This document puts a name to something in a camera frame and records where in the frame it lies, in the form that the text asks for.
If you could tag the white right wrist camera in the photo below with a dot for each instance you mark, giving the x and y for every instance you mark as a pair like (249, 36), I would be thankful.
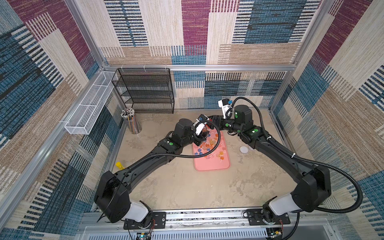
(226, 106)

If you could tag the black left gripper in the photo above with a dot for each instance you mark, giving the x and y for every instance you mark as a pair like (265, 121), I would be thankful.
(201, 139)

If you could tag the pink plastic tray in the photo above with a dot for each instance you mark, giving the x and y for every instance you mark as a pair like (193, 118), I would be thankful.
(206, 166)

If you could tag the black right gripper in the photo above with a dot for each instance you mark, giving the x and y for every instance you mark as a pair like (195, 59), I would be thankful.
(221, 123)

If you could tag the yellow lid jar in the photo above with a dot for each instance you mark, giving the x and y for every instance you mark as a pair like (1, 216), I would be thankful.
(119, 166)

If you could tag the pile of lollipop candies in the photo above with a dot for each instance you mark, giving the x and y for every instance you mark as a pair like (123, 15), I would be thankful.
(211, 150)

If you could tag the white wire mesh basket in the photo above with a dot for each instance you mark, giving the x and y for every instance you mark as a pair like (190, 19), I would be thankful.
(87, 112)

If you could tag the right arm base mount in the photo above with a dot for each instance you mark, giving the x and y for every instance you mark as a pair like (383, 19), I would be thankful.
(261, 217)

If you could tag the cup of coloured pencils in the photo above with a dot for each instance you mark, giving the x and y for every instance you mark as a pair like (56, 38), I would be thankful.
(130, 117)

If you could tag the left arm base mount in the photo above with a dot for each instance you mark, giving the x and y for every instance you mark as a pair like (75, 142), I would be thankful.
(156, 220)

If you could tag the white jar lid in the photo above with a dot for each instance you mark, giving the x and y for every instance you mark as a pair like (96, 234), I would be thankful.
(244, 149)

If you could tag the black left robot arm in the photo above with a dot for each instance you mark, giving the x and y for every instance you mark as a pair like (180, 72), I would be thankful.
(113, 192)

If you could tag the black wire shelf rack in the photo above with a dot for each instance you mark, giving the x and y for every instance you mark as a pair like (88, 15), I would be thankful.
(145, 90)

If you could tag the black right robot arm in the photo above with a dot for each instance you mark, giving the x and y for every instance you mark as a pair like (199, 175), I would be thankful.
(313, 182)

